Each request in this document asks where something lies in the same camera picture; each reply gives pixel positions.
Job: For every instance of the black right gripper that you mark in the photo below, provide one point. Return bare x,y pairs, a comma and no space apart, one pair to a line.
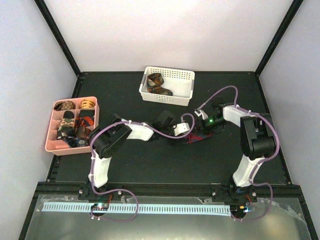
201,125

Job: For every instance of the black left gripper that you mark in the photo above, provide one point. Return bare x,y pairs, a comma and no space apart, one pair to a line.
175,141

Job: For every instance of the red navy striped tie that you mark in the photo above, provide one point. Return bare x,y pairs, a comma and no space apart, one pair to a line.
195,137

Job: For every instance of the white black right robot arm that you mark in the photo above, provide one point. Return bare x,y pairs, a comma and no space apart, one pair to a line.
258,139

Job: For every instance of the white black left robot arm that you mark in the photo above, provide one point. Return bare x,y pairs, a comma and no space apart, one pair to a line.
109,136

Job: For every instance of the white perforated plastic basket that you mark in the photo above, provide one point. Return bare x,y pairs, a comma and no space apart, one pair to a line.
179,82

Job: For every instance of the brown patterned tie in basket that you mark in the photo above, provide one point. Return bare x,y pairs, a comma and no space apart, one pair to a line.
155,83

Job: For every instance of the orange navy striped tie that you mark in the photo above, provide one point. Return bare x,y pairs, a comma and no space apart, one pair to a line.
86,121

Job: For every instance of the orange patterned rolled tie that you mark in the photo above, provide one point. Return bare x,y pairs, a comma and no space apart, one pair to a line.
87,104

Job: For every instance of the dark geometric rolled tie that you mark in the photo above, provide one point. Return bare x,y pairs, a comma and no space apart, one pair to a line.
76,142

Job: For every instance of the pink divided organizer tray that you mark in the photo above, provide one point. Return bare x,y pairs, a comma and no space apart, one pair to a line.
54,141

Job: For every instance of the black rolled tie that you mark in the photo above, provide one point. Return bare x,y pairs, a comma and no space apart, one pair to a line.
68,114

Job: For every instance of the camouflage rolled tie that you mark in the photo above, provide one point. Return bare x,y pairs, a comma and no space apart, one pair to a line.
66,123

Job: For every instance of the brown monogram rolled tie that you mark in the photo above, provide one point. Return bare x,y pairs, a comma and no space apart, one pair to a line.
64,105

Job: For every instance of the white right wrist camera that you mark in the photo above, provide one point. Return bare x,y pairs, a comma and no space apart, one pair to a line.
200,114

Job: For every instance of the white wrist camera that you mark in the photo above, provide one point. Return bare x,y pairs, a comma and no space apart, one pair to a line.
181,129
200,114

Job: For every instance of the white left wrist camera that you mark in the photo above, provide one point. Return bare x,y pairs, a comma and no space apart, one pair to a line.
181,129

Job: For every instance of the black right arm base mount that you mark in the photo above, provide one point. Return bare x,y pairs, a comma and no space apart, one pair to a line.
229,193

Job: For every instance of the light blue slotted cable duct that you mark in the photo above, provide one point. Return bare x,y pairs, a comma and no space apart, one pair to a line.
126,208

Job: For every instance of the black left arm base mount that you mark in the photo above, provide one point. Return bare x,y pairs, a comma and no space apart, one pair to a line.
108,191

